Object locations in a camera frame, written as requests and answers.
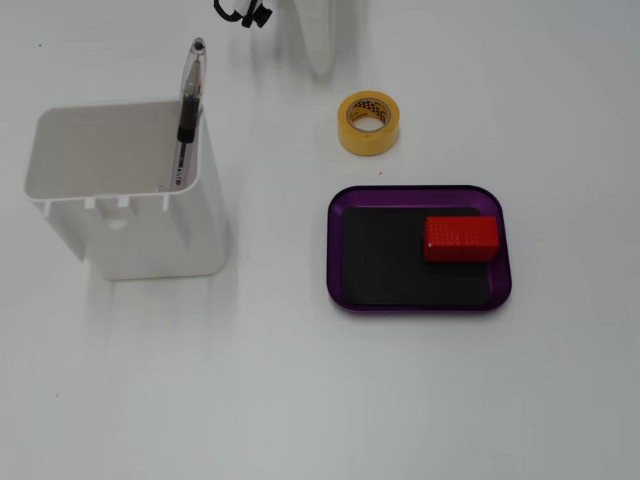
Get black mat inside tray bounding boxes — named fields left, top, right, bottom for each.
left=342, top=206, right=494, bottom=306

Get clear black ballpoint pen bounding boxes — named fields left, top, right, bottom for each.
left=174, top=37, right=207, bottom=190

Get purple metal tray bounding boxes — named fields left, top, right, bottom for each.
left=326, top=184, right=513, bottom=315

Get red studded block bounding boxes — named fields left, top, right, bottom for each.
left=423, top=215, right=500, bottom=264

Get black zip tie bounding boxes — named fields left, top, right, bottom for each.
left=213, top=0, right=274, bottom=29

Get white plastic box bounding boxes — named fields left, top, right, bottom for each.
left=23, top=99, right=229, bottom=281

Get yellow masking tape roll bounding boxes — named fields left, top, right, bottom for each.
left=336, top=90, right=401, bottom=157

